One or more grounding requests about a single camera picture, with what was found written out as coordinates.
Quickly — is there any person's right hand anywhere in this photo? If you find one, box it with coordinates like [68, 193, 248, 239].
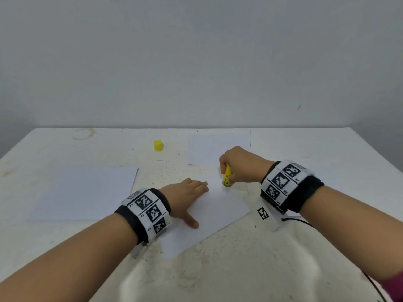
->
[218, 146, 277, 185]

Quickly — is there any person's left hand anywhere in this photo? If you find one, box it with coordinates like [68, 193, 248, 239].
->
[159, 178, 210, 229]

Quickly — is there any yellow glue stick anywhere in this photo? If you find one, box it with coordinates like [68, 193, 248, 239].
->
[222, 164, 234, 187]

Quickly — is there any glued white paper sheet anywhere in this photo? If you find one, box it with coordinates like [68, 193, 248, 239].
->
[185, 132, 253, 167]
[157, 178, 252, 261]

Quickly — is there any stack of white paper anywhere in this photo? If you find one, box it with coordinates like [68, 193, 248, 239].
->
[251, 158, 365, 205]
[25, 166, 139, 223]

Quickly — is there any person's right forearm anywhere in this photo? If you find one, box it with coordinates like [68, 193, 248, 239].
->
[300, 185, 403, 282]

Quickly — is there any person's left forearm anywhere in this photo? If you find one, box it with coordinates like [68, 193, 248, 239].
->
[0, 213, 138, 302]

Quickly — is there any black marker wristband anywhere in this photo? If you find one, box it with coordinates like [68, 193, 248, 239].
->
[260, 159, 326, 215]
[115, 187, 173, 246]

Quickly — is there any pink sleeve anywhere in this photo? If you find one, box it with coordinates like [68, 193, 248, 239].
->
[380, 270, 403, 302]

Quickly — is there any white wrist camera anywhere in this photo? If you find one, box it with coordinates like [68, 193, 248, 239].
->
[130, 241, 149, 259]
[254, 203, 285, 232]

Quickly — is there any black cable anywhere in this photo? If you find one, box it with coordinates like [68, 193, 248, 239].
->
[285, 217, 389, 302]

